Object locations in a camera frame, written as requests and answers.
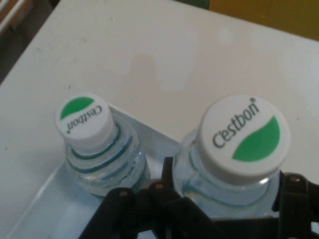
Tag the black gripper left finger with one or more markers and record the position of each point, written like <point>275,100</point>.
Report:
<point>159,211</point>

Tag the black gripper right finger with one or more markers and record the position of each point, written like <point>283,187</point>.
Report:
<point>296,194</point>

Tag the clear water bottle green label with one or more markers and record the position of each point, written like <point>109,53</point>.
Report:
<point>244,139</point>
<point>82,119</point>

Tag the white box blue side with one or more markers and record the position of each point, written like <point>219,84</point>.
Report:
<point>64,214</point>

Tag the brown slatted object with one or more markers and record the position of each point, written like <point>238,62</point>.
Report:
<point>12,12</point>

